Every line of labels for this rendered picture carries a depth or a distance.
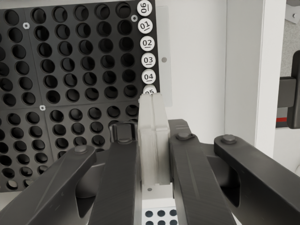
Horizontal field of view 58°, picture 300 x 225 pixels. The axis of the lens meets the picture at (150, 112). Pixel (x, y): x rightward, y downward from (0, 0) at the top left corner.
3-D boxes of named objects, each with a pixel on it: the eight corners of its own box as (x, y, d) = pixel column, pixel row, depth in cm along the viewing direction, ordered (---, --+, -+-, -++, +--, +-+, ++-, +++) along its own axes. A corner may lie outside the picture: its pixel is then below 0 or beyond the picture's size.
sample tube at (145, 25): (152, 28, 27) (155, 29, 22) (141, 34, 27) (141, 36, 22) (147, 16, 26) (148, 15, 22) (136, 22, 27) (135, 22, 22)
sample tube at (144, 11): (150, 3, 26) (151, -1, 22) (150, 17, 26) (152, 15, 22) (137, 4, 26) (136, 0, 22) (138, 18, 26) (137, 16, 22)
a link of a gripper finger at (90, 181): (141, 195, 11) (70, 200, 11) (142, 144, 16) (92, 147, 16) (138, 163, 11) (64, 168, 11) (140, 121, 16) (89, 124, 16)
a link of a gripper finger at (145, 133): (157, 186, 13) (142, 187, 13) (153, 132, 20) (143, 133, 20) (153, 129, 12) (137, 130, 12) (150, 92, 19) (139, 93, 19)
